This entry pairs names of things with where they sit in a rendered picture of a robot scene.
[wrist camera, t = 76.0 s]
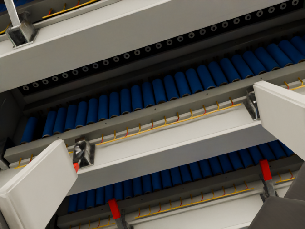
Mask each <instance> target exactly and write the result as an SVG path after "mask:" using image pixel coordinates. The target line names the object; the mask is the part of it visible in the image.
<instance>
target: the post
mask: <svg viewBox="0 0 305 229"><path fill-rule="evenodd" d="M5 99H7V100H8V101H9V103H10V104H11V105H12V106H13V107H14V109H15V110H16V111H17V112H18V113H19V115H20V116H21V117H22V116H24V114H23V112H22V110H21V109H20V107H19V105H18V103H17V102H16V100H15V98H14V96H13V95H12V93H11V91H10V90H7V91H4V92H1V93H0V108H1V106H2V104H3V102H4V100H5Z"/></svg>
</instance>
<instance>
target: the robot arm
mask: <svg viewBox="0 0 305 229"><path fill-rule="evenodd" d="M253 88H254V92H255V96H256V102H257V106H258V110H259V115H260V119H261V124H262V127H264V128H265V129H266V130H267V131H269V132H270V133H271V134H272V135H274V136H275V137H276V138H277V139H278V140H279V141H281V142H282V143H283V144H284V145H286V146H287V147H288V148H289V149H291V150H292V151H293V152H294V153H296V154H297V155H298V156H299V157H301V158H302V159H303V160H304V162H303V164H302V166H301V168H300V170H299V171H298V173H297V175H296V176H295V178H294V180H293V182H292V183H291V185H290V187H289V189H288V190H287V192H286V194H285V196H284V197H283V198H282V197H276V196H269V197H268V198H267V199H266V200H265V202H264V204H263V205H262V207H261V208H260V210H259V211H258V213H257V214H256V216H255V218H254V219H253V221H252V222H251V224H250V225H249V227H248V228H247V229H305V95H302V94H299V93H296V92H294V91H291V90H288V89H285V88H282V87H279V86H277V85H274V84H271V83H268V82H265V81H259V82H256V83H254V85H253ZM77 177H78V175H77V173H76V170H75V168H74V165H73V163H72V160H71V158H70V155H69V153H68V150H67V148H66V145H65V143H64V141H63V140H61V139H60V140H57V141H54V142H53V143H52V144H50V145H49V146H48V147H47V148H46V149H45V150H44V151H42V152H41V153H40V154H39V155H38V156H37V157H36V158H34V159H33V160H32V161H31V162H30V163H29V164H28V165H26V166H25V167H24V168H23V169H22V170H21V171H20V172H19V173H18V174H17V175H15V176H14V177H13V178H12V179H11V180H10V181H9V182H7V183H6V184H5V185H4V186H3V187H2V188H1V189H0V229H45V227H46V226H47V224H48V222H49V221H50V220H51V218H52V217H53V215H54V213H55V212H56V210H57V208H58V207H59V206H60V204H61V203H62V201H63V199H64V198H65V196H66V194H67V193H68V192H69V190H70V189H71V187H72V185H73V184H74V182H75V181H76V179H77Z"/></svg>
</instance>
